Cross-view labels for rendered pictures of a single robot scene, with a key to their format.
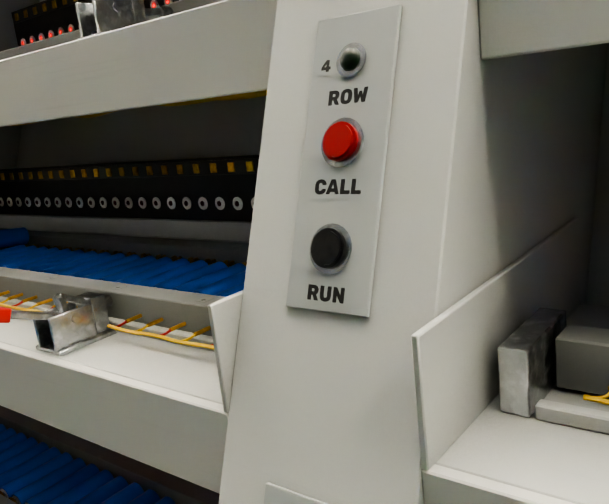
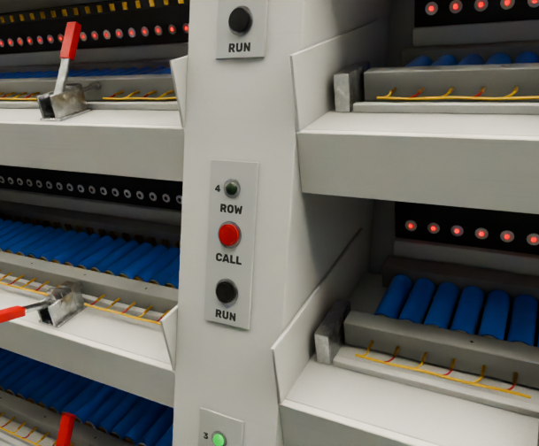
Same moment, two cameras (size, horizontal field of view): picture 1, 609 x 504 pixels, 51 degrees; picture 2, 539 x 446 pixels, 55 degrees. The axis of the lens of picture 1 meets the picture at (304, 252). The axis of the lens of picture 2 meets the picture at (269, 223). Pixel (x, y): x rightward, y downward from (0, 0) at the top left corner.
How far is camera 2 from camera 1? 17 cm
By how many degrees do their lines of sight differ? 15
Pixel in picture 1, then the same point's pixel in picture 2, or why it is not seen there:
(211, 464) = (165, 394)
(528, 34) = (325, 186)
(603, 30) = (359, 192)
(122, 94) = (79, 163)
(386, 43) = (250, 183)
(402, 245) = (265, 294)
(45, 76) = (17, 140)
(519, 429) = (325, 373)
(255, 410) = (190, 371)
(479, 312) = (304, 318)
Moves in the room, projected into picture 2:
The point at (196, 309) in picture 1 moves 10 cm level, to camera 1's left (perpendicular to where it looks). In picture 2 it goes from (142, 296) to (29, 294)
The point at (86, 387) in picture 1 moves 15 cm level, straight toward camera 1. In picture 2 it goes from (80, 349) to (111, 430)
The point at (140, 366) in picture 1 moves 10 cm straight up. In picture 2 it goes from (113, 335) to (116, 226)
